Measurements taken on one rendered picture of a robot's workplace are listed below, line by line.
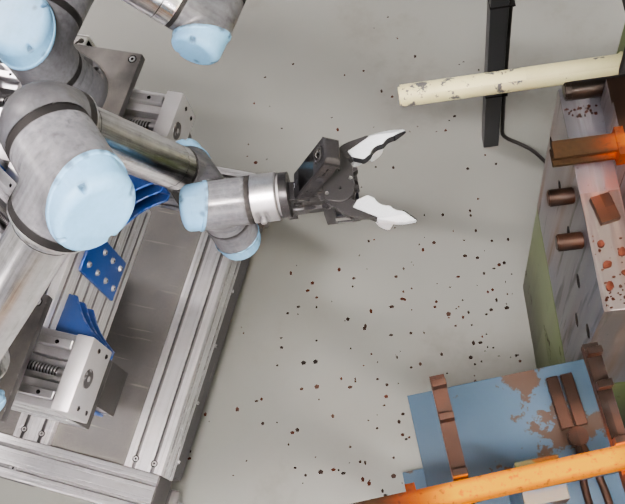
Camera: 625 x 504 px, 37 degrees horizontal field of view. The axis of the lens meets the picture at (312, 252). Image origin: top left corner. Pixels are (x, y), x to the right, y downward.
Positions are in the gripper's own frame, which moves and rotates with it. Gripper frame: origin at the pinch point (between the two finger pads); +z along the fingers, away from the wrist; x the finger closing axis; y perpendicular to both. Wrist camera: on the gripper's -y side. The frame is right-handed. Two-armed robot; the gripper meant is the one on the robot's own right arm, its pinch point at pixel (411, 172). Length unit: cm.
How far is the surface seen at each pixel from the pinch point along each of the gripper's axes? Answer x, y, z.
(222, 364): -4, 100, -53
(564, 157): 1.3, -1.0, 21.8
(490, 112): -56, 82, 22
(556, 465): 44.4, -0.9, 13.4
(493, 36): -56, 50, 22
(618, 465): 45.1, -0.9, 20.9
